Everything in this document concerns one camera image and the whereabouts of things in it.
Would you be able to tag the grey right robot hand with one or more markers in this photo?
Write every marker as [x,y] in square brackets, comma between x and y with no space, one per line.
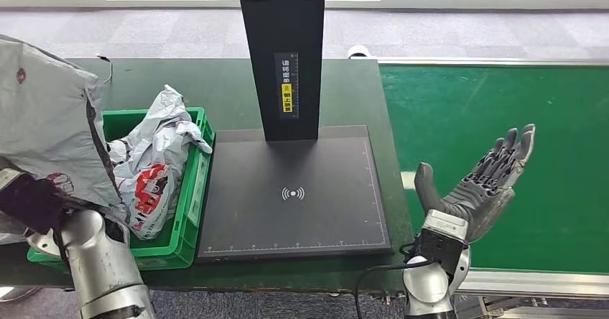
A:
[480,193]

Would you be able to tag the white parcel with red logos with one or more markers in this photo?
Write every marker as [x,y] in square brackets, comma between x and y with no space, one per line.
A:
[157,164]

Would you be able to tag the black inbound scanner machine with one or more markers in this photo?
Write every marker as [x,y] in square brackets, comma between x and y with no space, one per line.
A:
[295,188]

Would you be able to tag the yellow black scanner label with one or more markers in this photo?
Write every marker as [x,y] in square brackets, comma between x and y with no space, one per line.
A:
[286,98]

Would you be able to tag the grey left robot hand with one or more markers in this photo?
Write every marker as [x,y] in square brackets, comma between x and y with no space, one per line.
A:
[31,202]

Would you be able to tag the grey parcel with red-brown streak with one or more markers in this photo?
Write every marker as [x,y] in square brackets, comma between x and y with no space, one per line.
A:
[47,126]

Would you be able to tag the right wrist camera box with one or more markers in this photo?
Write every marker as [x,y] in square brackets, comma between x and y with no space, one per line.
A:
[442,240]

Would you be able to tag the white conveyor roller end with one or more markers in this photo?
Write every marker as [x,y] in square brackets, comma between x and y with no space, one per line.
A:
[358,51]

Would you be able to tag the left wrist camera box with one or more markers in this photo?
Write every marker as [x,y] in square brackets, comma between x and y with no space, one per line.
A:
[7,179]

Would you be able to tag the green plastic crate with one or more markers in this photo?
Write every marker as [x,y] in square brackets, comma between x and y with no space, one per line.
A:
[185,202]

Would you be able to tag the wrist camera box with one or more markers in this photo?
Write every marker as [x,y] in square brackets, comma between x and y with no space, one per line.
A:
[7,179]
[442,240]

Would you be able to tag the green conveyor belt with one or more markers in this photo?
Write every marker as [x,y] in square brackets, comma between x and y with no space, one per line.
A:
[475,107]

